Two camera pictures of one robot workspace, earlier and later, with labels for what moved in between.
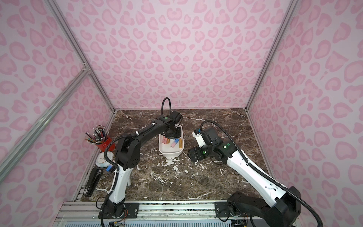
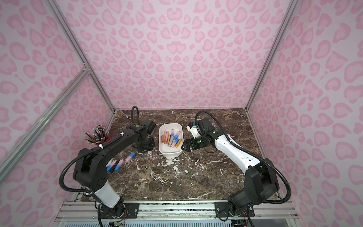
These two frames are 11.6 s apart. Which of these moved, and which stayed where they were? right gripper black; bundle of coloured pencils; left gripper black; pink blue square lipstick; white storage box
Moved: right gripper black; left gripper black
Stayed: pink blue square lipstick; bundle of coloured pencils; white storage box
